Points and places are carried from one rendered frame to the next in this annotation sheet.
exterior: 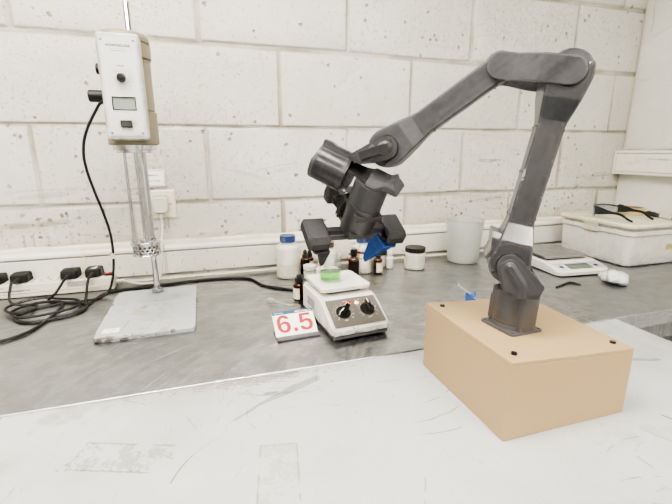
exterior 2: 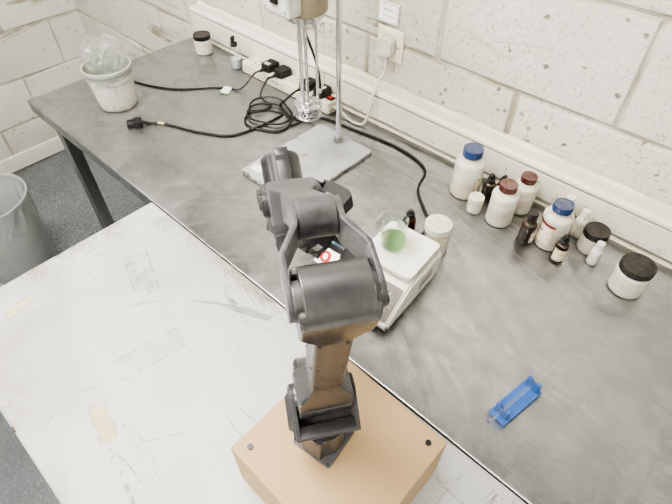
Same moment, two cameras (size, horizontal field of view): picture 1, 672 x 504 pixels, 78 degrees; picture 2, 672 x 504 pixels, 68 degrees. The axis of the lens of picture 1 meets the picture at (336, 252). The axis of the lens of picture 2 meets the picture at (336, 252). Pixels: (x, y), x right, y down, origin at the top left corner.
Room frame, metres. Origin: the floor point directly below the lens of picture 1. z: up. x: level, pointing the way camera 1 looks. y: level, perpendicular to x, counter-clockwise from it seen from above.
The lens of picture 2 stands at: (0.47, -0.53, 1.71)
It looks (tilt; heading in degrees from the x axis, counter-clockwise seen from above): 47 degrees down; 61
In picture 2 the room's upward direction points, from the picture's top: straight up
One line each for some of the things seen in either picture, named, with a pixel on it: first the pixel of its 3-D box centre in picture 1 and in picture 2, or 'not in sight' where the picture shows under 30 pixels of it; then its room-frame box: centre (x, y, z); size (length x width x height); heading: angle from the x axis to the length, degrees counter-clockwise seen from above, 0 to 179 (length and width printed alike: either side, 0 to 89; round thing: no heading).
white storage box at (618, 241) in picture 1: (627, 235); not in sight; (1.50, -1.08, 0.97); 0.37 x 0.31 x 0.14; 107
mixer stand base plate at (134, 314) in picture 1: (153, 309); (307, 161); (0.94, 0.44, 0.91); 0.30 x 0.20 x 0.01; 18
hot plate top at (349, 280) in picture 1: (337, 280); (400, 249); (0.92, 0.00, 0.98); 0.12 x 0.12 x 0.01; 22
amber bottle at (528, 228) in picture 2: (353, 262); (529, 226); (1.23, -0.06, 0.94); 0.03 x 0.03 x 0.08
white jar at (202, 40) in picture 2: not in sight; (202, 43); (0.91, 1.20, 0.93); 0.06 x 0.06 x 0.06
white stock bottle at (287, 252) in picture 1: (288, 255); (468, 170); (1.22, 0.15, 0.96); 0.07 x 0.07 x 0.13
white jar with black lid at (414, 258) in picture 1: (414, 257); (631, 276); (1.32, -0.26, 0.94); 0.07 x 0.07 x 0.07
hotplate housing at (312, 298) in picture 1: (341, 302); (391, 271); (0.89, -0.01, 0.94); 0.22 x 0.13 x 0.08; 22
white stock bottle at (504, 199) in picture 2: not in sight; (503, 202); (1.23, 0.03, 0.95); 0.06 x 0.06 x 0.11
